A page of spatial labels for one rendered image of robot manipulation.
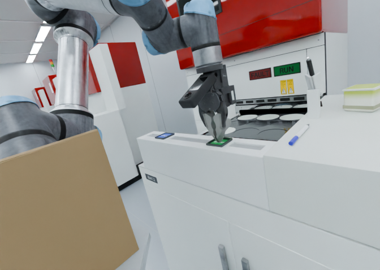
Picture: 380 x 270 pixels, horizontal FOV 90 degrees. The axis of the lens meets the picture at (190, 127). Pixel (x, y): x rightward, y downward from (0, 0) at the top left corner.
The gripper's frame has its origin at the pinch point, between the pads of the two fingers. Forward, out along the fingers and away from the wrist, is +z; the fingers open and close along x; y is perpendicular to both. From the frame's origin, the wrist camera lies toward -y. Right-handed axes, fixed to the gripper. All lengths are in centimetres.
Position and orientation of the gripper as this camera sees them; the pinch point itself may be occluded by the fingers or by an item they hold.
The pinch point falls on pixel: (216, 139)
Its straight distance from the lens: 54.8
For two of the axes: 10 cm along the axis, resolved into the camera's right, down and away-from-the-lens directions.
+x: -7.0, -0.4, 7.1
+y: 6.8, -3.2, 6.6
